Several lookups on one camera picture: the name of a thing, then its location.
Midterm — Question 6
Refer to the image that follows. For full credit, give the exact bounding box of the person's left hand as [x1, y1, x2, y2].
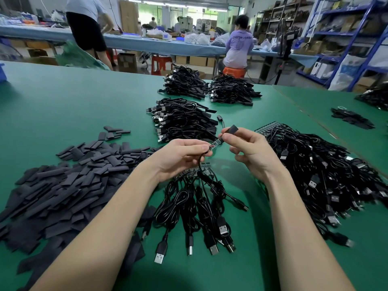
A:
[141, 139, 214, 184]

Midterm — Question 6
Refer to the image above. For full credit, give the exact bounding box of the person's right hand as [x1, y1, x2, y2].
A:
[219, 127, 291, 184]

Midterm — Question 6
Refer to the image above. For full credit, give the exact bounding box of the heap of finished black cables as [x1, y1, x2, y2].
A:
[146, 97, 225, 143]

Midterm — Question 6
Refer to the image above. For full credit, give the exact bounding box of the black usb cable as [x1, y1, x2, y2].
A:
[200, 136, 226, 164]

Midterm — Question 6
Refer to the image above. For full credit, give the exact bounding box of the joined bunch of black cables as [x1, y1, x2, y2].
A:
[139, 162, 251, 266]

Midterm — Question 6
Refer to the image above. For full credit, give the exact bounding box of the bundle of black cables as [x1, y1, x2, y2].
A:
[158, 64, 211, 99]
[208, 74, 263, 107]

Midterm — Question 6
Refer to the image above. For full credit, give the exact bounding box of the large pile of black cables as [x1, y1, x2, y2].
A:
[257, 123, 388, 248]

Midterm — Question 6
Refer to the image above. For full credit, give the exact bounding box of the small bundle of cables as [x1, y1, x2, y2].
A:
[331, 106, 376, 130]

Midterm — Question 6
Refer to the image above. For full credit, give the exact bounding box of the pile of black sleeve strips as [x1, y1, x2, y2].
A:
[0, 125, 160, 291]

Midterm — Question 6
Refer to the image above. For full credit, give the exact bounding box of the huge heap of black cables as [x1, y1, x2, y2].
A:
[355, 82, 388, 111]

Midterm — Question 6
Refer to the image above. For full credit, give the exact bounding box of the person's right forearm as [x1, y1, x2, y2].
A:
[264, 169, 355, 291]

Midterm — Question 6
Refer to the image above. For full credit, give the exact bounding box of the person's left forearm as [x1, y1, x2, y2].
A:
[30, 168, 164, 291]

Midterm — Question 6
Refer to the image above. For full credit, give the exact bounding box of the orange plastic stool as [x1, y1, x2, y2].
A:
[222, 66, 247, 79]

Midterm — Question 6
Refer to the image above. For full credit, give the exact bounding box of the red plastic stool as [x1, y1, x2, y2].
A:
[151, 54, 173, 76]

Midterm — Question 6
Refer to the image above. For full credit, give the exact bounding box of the small upright cardboard box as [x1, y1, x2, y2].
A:
[118, 51, 138, 73]

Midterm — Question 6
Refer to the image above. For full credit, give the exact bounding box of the black tripod stand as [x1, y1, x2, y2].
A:
[265, 21, 302, 85]

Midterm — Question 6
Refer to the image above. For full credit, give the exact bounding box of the white plastic bag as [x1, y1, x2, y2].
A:
[329, 54, 367, 91]

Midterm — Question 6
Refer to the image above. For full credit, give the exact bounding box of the dark storage shelf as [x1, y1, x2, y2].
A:
[255, 0, 313, 46]

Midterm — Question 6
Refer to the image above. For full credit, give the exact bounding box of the green plastic bag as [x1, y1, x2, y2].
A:
[56, 40, 112, 71]

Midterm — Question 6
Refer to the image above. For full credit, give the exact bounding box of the blue metal shelving rack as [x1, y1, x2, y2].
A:
[296, 0, 388, 91]

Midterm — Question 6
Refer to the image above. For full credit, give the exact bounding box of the open cardboard box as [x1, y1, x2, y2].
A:
[23, 55, 58, 65]

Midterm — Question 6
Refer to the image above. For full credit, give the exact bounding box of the long blue work table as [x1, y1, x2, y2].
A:
[0, 25, 321, 63]

